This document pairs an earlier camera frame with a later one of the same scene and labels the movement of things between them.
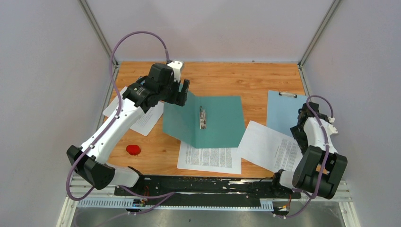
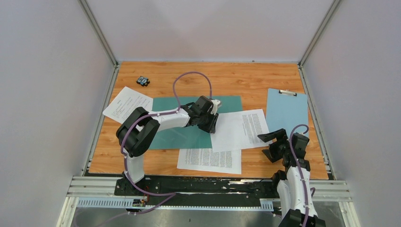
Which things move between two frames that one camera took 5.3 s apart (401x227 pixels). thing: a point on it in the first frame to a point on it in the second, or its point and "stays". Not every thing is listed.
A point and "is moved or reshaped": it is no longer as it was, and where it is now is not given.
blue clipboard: (283, 109) stays
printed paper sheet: (218, 160) stays
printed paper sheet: (270, 149) is moved or reshaped
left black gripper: (179, 98) to (211, 128)
